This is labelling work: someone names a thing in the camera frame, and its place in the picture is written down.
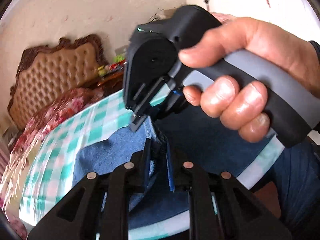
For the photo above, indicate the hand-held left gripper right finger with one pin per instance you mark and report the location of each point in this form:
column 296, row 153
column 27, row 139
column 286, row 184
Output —
column 170, row 175

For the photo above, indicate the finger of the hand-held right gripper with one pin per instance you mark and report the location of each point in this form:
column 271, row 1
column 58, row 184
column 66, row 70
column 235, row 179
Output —
column 170, row 105
column 142, row 100

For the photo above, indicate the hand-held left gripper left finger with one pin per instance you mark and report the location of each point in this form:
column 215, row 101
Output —
column 147, row 160

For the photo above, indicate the blue denim pants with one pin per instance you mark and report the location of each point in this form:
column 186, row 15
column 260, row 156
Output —
column 212, row 135

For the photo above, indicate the person's right forearm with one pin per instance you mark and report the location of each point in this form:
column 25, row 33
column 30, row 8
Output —
column 316, row 47

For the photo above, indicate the person's right hand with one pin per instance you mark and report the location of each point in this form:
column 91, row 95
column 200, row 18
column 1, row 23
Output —
column 262, row 37

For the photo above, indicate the dark wooden nightstand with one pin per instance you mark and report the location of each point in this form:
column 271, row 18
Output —
column 112, row 85

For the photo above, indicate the green plastic item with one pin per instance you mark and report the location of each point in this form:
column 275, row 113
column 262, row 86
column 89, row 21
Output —
column 119, row 58

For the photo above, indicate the red box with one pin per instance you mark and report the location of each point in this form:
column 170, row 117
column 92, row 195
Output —
column 115, row 67

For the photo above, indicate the yellow lidded jar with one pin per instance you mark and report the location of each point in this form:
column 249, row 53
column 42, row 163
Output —
column 101, row 71

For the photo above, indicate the green white checkered tablecloth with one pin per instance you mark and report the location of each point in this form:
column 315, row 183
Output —
column 75, row 135

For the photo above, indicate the red floral quilt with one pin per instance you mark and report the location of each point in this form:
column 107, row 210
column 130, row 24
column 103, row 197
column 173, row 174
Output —
column 57, row 110

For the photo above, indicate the tufted carved wooden headboard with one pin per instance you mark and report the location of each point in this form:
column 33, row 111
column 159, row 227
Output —
column 55, row 80

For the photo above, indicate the person's right leg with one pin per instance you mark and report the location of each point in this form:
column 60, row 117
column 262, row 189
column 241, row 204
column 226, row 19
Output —
column 295, row 180

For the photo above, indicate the pink floral curtain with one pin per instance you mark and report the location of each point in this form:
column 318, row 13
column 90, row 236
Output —
column 3, row 155

